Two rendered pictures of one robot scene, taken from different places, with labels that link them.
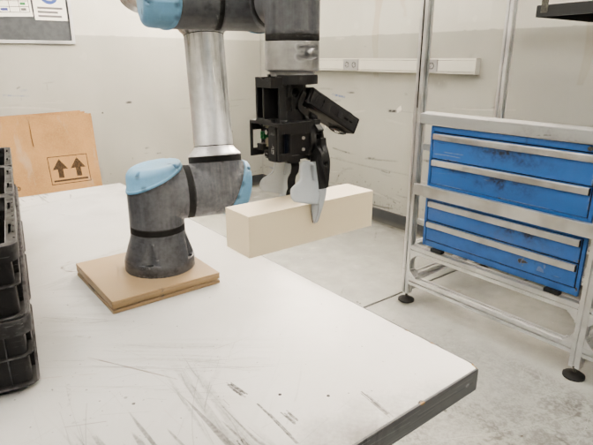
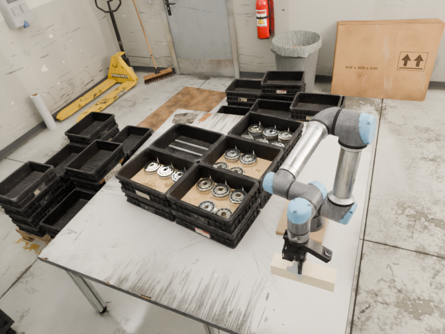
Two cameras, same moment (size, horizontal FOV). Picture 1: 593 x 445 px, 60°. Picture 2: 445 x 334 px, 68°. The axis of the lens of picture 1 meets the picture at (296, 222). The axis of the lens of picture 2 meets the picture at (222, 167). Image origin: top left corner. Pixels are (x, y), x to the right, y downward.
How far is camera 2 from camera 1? 112 cm
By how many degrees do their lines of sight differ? 62
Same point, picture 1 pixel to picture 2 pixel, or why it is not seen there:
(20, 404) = (227, 252)
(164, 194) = not seen: hidden behind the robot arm
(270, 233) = (279, 272)
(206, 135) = (334, 191)
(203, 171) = (328, 204)
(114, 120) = not seen: outside the picture
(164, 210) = not seen: hidden behind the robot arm
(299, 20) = (291, 229)
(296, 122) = (291, 252)
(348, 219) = (318, 284)
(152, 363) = (261, 265)
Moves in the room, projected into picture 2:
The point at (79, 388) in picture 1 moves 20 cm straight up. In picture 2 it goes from (240, 258) to (236, 233)
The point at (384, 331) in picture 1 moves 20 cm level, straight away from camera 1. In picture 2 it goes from (336, 323) to (379, 306)
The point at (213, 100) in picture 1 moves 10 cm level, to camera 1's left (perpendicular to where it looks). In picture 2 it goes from (341, 179) to (325, 167)
